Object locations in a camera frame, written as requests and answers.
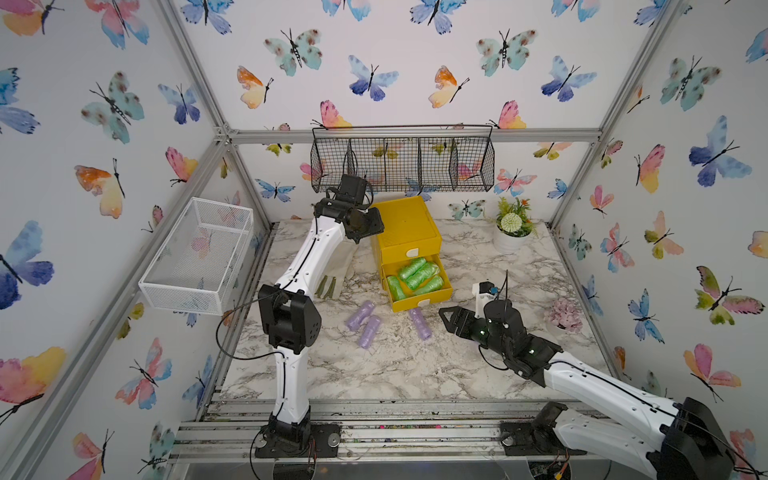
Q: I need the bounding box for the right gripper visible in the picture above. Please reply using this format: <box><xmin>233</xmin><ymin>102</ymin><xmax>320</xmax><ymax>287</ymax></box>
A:
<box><xmin>437</xmin><ymin>304</ymin><xmax>510</xmax><ymax>363</ymax></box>

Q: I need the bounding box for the green bag roll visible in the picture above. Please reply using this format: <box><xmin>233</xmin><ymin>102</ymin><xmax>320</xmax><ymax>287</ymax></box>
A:
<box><xmin>386</xmin><ymin>276</ymin><xmax>407</xmax><ymax>302</ymax></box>
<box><xmin>413</xmin><ymin>275</ymin><xmax>444</xmax><ymax>296</ymax></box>
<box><xmin>405</xmin><ymin>262</ymin><xmax>439</xmax><ymax>292</ymax></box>
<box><xmin>398</xmin><ymin>257</ymin><xmax>427</xmax><ymax>281</ymax></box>

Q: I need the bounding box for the yellow drawer cabinet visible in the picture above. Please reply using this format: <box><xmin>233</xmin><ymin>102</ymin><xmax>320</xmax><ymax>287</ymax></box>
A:
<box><xmin>372</xmin><ymin>196</ymin><xmax>453</xmax><ymax>313</ymax></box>

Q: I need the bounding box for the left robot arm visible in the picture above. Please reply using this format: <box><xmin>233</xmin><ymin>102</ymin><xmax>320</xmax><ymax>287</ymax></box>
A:
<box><xmin>258</xmin><ymin>174</ymin><xmax>384</xmax><ymax>428</ymax></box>

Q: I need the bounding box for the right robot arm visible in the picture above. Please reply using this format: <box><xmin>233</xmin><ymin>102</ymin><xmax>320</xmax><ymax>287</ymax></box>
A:
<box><xmin>439</xmin><ymin>282</ymin><xmax>738</xmax><ymax>479</ymax></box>

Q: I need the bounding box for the purple bag roll middle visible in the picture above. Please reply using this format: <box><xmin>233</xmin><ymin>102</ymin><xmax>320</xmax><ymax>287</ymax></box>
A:
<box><xmin>408</xmin><ymin>307</ymin><xmax>432</xmax><ymax>341</ymax></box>

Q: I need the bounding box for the purple bag roll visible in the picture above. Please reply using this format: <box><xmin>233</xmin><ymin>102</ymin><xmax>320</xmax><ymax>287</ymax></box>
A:
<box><xmin>358</xmin><ymin>315</ymin><xmax>381</xmax><ymax>349</ymax></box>
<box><xmin>408</xmin><ymin>307</ymin><xmax>432</xmax><ymax>341</ymax></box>
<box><xmin>345</xmin><ymin>300</ymin><xmax>375</xmax><ymax>332</ymax></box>

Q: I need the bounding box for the white green work glove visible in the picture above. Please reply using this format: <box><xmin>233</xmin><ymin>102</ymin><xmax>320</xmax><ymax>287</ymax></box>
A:
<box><xmin>315</xmin><ymin>240</ymin><xmax>358</xmax><ymax>300</ymax></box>

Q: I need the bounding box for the purple bag roll lower left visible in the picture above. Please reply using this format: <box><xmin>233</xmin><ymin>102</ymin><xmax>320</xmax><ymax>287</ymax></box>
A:
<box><xmin>358</xmin><ymin>315</ymin><xmax>381</xmax><ymax>349</ymax></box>

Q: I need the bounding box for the potted artificial plant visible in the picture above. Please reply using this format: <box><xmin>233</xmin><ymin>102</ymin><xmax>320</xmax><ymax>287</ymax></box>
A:
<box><xmin>493</xmin><ymin>198</ymin><xmax>535</xmax><ymax>254</ymax></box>

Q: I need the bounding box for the pink coral ornament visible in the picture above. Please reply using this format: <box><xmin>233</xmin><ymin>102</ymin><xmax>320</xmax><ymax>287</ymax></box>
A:
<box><xmin>549</xmin><ymin>298</ymin><xmax>583</xmax><ymax>333</ymax></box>

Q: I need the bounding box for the purple bag roll upper left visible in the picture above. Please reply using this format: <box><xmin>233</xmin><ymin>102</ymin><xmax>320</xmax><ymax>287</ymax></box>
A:
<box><xmin>345</xmin><ymin>300</ymin><xmax>375</xmax><ymax>332</ymax></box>

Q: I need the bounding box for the black wire wall basket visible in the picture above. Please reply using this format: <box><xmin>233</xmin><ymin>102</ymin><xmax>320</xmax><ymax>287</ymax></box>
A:
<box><xmin>304</xmin><ymin>124</ymin><xmax>496</xmax><ymax>193</ymax></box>

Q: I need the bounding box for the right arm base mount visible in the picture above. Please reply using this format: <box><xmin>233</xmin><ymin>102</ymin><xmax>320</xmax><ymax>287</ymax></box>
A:
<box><xmin>499</xmin><ymin>402</ymin><xmax>568</xmax><ymax>456</ymax></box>

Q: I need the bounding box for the white mesh wall basket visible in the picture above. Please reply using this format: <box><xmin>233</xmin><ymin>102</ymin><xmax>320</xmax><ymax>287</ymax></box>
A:
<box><xmin>138</xmin><ymin>197</ymin><xmax>254</xmax><ymax>315</ymax></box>

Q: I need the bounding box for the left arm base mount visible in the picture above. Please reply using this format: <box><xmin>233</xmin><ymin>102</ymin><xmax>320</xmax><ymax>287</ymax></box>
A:
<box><xmin>250</xmin><ymin>415</ymin><xmax>341</xmax><ymax>459</ymax></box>

